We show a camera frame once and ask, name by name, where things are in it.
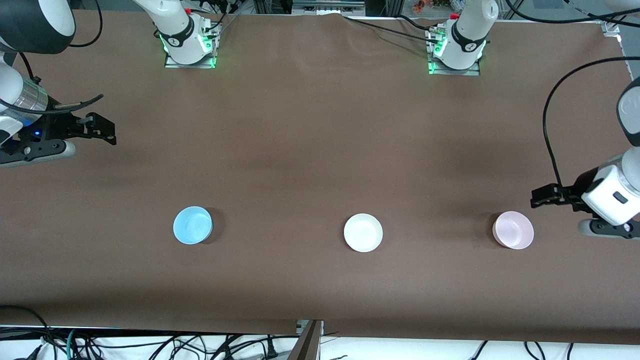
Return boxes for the pink bowl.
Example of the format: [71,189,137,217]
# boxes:
[492,210,535,250]

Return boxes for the light blue bowl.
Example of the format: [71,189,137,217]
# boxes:
[173,206,214,245]

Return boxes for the white bowl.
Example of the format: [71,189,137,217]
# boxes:
[343,213,384,253]

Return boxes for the brown table cover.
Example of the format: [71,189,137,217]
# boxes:
[0,9,640,346]

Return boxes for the colourful toy pile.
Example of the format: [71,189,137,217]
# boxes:
[413,0,463,12]

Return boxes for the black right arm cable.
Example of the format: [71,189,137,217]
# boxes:
[0,0,105,117]

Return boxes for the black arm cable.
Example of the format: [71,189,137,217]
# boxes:
[543,56,640,191]
[0,0,105,117]

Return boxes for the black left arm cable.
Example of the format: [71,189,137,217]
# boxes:
[543,56,640,191]

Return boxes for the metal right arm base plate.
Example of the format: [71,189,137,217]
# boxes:
[164,20,218,69]

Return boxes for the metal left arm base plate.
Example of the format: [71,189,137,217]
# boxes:
[426,27,482,77]

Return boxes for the black overhead cable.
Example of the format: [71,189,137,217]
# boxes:
[505,0,613,26]

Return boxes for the thick black floor cable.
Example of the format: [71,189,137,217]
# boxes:
[0,305,53,351]

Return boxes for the black base cable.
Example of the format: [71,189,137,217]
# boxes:
[344,16,436,43]
[395,14,443,31]

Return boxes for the aluminium frame rail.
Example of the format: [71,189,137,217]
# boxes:
[292,0,367,16]

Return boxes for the aluminium profile post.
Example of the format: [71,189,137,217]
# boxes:
[287,320,325,360]

